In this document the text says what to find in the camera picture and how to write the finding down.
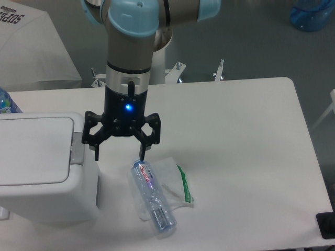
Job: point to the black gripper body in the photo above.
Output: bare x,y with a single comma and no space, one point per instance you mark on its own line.
121,113

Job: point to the white push-lid trash can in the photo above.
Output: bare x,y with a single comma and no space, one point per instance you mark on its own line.
47,173

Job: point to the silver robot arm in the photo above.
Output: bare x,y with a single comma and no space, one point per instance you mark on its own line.
131,28

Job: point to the left white table clamp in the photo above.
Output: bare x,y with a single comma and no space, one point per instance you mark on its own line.
99,79

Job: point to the white table clamp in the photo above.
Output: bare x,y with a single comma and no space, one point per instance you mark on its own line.
219,75
174,75
99,79

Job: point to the middle white table clamp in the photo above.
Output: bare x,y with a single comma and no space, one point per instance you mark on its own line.
174,75

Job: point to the clear green-edged plastic bag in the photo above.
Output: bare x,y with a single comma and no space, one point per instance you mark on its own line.
174,185

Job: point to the right white table clamp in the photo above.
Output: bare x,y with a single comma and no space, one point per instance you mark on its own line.
219,75

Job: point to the clear plastic water bottle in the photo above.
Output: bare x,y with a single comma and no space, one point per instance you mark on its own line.
154,199

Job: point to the blue labelled bottle left edge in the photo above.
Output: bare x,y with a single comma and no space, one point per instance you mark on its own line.
7,104

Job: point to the large blue water jug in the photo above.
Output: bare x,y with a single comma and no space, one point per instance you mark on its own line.
310,16

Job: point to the black device at table edge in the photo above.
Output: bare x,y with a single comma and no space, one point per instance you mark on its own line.
326,224

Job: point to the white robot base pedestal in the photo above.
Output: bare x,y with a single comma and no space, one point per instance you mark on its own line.
157,73

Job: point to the white frame at right edge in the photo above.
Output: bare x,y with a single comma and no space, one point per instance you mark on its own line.
328,110

